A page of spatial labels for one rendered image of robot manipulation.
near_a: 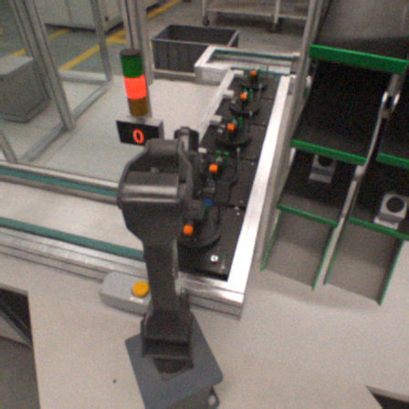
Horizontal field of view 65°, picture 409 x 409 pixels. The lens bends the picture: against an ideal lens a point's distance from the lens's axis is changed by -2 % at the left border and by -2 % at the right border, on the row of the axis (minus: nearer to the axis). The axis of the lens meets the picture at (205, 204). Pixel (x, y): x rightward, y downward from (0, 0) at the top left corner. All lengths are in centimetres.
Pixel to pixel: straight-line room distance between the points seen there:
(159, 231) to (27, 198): 92
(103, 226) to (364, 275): 76
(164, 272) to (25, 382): 157
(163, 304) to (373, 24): 52
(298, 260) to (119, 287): 46
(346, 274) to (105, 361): 63
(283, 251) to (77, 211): 68
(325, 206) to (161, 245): 42
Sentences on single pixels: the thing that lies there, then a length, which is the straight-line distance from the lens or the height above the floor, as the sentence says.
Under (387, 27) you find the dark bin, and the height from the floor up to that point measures 154.
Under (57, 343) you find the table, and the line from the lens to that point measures 97.
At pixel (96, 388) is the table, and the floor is 86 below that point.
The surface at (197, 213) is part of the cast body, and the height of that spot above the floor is 108.
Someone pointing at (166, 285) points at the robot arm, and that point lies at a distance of 47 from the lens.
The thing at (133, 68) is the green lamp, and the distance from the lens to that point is 82.
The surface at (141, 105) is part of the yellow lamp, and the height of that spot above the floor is 129.
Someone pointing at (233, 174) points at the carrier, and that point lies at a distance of 110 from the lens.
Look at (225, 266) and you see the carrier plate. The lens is 87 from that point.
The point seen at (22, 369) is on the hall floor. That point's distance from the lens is 199.
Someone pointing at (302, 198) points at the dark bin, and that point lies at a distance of 73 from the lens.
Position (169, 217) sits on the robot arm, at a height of 142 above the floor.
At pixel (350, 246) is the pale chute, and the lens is 86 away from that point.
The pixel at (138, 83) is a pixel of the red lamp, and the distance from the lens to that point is 84.
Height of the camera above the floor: 169
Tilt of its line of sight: 45 degrees down
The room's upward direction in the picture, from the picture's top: straight up
